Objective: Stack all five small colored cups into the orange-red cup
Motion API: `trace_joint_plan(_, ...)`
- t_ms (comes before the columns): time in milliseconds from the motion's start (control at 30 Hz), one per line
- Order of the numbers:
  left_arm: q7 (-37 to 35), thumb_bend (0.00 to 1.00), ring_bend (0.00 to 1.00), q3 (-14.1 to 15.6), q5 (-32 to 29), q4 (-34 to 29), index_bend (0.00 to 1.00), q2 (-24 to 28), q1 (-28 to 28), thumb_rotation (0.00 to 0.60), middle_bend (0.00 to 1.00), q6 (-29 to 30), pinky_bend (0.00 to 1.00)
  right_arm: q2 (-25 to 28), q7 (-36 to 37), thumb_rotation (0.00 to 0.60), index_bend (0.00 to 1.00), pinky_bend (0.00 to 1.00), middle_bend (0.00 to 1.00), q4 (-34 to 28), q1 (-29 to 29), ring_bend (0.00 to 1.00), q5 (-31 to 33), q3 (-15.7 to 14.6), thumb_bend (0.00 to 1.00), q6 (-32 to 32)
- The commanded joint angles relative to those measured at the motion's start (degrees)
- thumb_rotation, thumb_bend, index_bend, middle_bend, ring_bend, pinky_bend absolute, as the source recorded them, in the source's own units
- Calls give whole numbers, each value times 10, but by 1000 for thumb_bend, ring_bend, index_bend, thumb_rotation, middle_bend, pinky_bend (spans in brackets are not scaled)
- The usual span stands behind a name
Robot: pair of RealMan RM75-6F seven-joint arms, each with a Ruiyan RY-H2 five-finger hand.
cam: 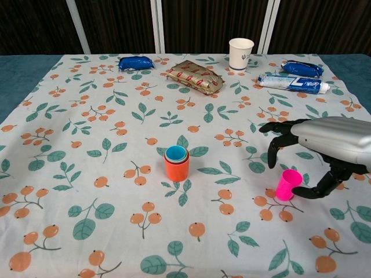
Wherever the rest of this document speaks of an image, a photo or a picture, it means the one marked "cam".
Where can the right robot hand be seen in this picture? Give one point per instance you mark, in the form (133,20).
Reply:
(333,139)

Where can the dark white-framed partition screen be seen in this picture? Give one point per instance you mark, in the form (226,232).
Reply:
(203,23)

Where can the yellow plastic cup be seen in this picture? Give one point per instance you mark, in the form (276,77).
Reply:
(177,164)

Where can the light blue plastic cup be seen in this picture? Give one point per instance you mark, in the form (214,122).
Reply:
(175,153)

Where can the red plastic cup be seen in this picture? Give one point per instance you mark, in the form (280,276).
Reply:
(177,173)

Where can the white paper cup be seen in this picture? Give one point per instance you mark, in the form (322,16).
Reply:
(240,56)

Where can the floral print tablecloth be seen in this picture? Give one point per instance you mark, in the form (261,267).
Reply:
(185,226)

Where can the gold foil snack package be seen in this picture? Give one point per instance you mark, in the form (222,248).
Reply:
(197,76)

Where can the pink plastic cup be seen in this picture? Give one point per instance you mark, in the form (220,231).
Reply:
(285,185)

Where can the teal table cover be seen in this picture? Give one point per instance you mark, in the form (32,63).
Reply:
(17,72)

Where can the blue snack packet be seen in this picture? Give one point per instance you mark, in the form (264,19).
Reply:
(136,63)
(301,69)

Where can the white blue toothpaste tube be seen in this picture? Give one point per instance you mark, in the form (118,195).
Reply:
(290,83)

